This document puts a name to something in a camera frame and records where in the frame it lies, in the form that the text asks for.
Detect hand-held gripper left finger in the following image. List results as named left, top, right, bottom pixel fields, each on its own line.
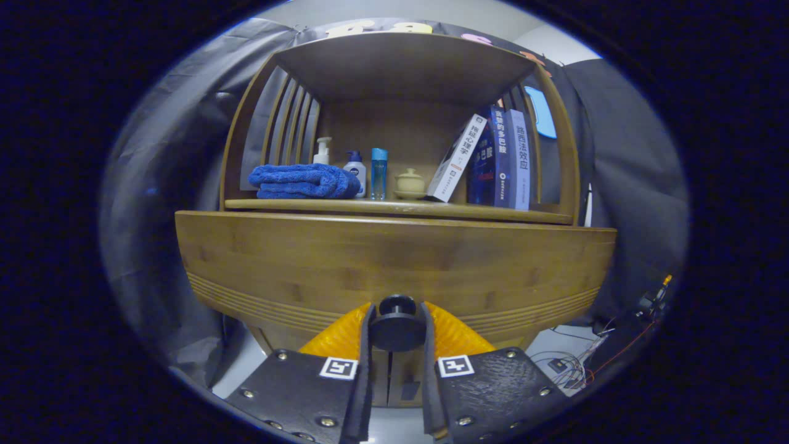
left=225, top=301, right=377, bottom=444

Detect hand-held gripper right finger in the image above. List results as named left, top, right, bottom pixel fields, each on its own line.
left=420, top=301, right=568, bottom=444

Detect black round drawer knob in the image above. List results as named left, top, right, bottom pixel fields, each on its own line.
left=369, top=294, right=427, bottom=353

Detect wooden drawer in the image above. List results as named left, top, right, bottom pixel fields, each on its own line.
left=174, top=211, right=617, bottom=352

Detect wooden cabinet door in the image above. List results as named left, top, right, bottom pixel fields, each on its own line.
left=373, top=353, right=390, bottom=406
left=390, top=353, right=423, bottom=405

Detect wooden countertop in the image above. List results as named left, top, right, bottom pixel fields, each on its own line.
left=224, top=197, right=574, bottom=224

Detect wooden cabinet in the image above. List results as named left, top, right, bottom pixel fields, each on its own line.
left=174, top=32, right=617, bottom=408

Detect black equipment with orange part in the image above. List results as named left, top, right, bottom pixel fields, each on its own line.
left=592, top=274, right=674, bottom=371

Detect beige lidded teacup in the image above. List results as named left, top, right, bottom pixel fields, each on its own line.
left=393, top=168, right=427, bottom=200

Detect clear blue bottle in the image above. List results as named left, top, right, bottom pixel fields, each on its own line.
left=370, top=147, right=389, bottom=201

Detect blue folded towel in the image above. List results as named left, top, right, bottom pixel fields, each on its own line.
left=248, top=163, right=362, bottom=200

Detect white bottle blue cap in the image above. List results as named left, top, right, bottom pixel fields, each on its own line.
left=343, top=150, right=367, bottom=198

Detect pale lavender book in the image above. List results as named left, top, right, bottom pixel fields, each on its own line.
left=508, top=109, right=532, bottom=212

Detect black backdrop cloth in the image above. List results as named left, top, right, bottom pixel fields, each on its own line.
left=99, top=17, right=690, bottom=383

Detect floor cables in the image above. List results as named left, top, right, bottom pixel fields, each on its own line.
left=530, top=348, right=595, bottom=389

